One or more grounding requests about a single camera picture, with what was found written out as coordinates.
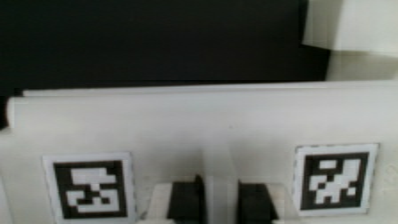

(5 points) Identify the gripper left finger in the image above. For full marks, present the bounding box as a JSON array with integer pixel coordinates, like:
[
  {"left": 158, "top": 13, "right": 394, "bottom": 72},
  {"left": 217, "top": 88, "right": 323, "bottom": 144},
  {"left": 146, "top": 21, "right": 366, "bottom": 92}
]
[{"left": 167, "top": 176, "right": 206, "bottom": 224}]

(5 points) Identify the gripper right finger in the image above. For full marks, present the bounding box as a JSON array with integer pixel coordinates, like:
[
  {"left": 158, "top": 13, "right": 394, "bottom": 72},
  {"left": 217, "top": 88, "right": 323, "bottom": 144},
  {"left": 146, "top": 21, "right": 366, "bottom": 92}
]
[{"left": 236, "top": 183, "right": 279, "bottom": 224}]

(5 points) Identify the white cabinet body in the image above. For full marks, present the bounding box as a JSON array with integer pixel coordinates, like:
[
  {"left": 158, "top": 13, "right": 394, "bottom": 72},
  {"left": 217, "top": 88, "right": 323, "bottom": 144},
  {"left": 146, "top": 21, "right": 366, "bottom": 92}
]
[{"left": 302, "top": 0, "right": 398, "bottom": 81}]

